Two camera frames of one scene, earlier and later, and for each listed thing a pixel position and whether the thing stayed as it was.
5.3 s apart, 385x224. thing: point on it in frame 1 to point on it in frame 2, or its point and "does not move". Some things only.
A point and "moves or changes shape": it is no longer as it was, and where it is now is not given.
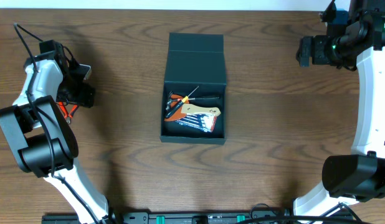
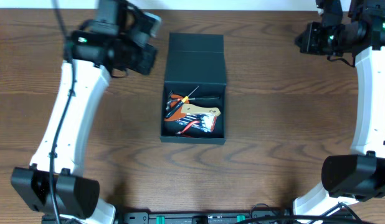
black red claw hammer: x=170 y=100 does not move
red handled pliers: x=68 y=116 moves or changes shape
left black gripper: x=81 y=96 to x=142 y=58
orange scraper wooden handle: x=185 y=108 does not move
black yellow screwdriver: x=174 y=109 does not move
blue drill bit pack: x=204 y=122 does not move
